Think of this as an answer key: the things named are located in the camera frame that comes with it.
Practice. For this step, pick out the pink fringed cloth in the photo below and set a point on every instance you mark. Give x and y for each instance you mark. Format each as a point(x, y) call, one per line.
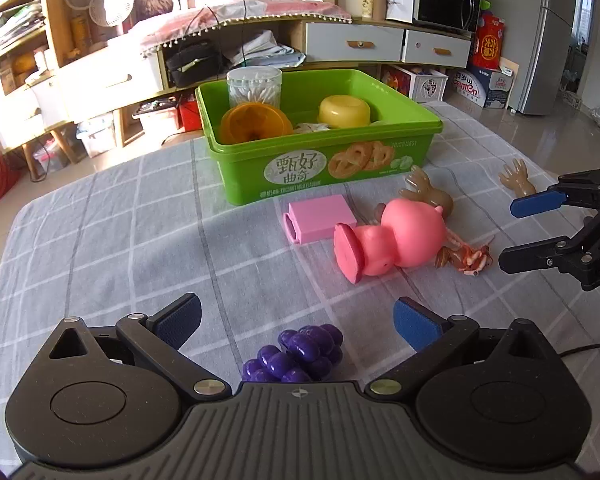
point(280, 7)

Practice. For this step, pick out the white cabinet drawer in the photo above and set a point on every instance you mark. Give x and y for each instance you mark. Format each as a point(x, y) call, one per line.
point(15, 115)
point(95, 82)

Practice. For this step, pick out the pile of white papers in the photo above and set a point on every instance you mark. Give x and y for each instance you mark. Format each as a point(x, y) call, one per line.
point(260, 50)

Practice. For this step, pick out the grey refrigerator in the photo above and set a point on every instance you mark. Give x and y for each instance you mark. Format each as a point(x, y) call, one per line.
point(550, 35)

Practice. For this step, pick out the dark amber rubber hand toy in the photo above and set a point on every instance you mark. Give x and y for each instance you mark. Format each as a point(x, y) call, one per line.
point(420, 185)

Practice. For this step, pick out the pink pig toy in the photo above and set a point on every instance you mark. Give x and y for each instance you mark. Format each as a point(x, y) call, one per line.
point(410, 230)

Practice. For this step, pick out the grey checked tablecloth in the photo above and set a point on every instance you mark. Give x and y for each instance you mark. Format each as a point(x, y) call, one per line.
point(130, 240)

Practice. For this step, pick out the grey cabinet drawer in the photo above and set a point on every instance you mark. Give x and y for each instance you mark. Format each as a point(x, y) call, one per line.
point(420, 57)
point(330, 52)

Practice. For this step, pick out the pale amber rubber hand toy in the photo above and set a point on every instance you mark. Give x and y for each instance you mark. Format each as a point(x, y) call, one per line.
point(517, 180)

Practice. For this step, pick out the small white desk fan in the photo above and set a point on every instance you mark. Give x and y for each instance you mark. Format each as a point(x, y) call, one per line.
point(111, 5)

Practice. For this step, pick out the yellow canister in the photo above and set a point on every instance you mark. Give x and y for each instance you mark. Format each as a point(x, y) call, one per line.
point(80, 35)

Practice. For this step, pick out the red gift box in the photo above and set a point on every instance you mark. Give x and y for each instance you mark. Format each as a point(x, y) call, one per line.
point(487, 45)

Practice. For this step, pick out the clear cotton swab jar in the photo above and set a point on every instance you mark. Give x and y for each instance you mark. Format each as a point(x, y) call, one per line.
point(255, 87)

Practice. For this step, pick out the orange plastic bowl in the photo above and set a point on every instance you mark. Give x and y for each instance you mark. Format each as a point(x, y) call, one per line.
point(255, 122)

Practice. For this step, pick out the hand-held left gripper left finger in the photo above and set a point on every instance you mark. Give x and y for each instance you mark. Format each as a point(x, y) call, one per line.
point(180, 322)

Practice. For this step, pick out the white water carton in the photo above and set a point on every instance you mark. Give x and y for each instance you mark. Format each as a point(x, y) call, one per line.
point(472, 87)

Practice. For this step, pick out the stack of papers and books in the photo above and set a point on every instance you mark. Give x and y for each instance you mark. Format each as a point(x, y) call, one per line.
point(10, 25)

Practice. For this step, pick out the black bag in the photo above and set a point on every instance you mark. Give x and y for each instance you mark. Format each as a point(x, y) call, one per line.
point(192, 65)

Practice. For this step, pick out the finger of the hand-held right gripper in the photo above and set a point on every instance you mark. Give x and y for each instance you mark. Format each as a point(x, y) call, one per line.
point(535, 204)
point(525, 259)

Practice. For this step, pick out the purple toy grapes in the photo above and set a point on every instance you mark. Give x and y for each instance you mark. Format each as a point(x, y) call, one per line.
point(300, 347)

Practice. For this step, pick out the green plastic box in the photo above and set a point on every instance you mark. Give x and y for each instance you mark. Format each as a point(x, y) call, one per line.
point(300, 180)

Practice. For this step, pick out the dried starfish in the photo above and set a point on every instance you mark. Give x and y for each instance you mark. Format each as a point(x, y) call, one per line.
point(310, 127)

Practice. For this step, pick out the small cardboard box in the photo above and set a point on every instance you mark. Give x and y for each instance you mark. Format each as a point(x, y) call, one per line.
point(2, 84)

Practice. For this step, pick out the yellow round object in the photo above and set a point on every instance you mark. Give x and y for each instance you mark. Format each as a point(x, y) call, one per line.
point(24, 62)

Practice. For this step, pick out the yellow plastic bowl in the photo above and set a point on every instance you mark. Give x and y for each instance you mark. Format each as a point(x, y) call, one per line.
point(345, 110)

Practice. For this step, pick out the pink rectangular box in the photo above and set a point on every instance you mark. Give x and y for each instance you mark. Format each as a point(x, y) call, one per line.
point(320, 215)

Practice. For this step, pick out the wooden shelf unit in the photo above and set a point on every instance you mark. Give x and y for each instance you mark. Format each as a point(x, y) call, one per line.
point(55, 20)

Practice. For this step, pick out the black microwave oven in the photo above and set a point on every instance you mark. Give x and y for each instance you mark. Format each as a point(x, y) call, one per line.
point(445, 2)

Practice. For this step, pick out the clear storage box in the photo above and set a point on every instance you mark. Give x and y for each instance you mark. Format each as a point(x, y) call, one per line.
point(52, 155)
point(95, 135)

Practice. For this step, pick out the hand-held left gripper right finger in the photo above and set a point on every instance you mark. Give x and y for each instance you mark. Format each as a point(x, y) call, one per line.
point(417, 325)

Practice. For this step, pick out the wooden TV cabinet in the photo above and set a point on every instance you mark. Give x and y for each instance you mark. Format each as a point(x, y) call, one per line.
point(296, 40)

